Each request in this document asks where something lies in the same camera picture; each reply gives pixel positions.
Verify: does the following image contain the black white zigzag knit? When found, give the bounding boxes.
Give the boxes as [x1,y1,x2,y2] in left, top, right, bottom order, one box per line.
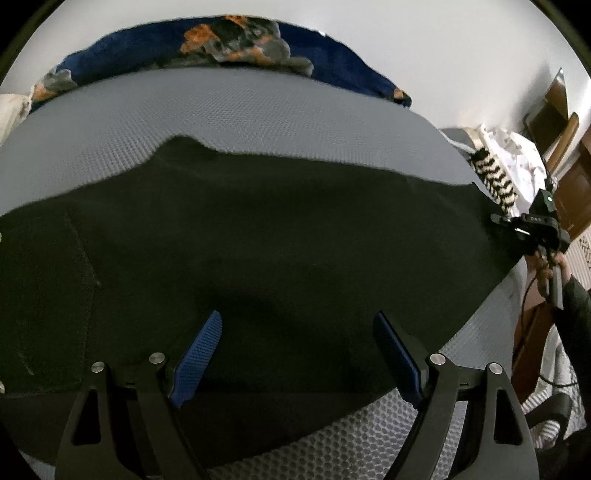
[468,148,518,216]

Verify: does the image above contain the navy floral blanket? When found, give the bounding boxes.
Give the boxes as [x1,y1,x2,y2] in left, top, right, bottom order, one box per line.
[30,15,412,109]

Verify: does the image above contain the brown wooden furniture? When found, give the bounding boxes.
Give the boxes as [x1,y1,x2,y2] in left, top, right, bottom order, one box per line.
[523,69,590,239]

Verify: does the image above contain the grey mesh mattress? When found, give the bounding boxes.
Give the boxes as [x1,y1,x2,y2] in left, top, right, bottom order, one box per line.
[1,68,525,479]

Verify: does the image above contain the black cable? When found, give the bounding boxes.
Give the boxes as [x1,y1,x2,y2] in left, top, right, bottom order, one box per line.
[519,271,581,388]

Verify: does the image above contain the person right hand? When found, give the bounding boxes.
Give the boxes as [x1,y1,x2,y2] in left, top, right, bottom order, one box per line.
[534,252,572,298]

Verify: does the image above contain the white floral pillow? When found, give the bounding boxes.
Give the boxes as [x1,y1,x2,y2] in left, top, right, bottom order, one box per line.
[0,94,31,144]

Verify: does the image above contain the person right forearm dark sleeve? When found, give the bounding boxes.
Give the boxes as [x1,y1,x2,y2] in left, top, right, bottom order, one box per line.
[555,276,590,384]

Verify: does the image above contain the black pants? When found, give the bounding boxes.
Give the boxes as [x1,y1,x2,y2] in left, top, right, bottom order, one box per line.
[1,137,522,468]

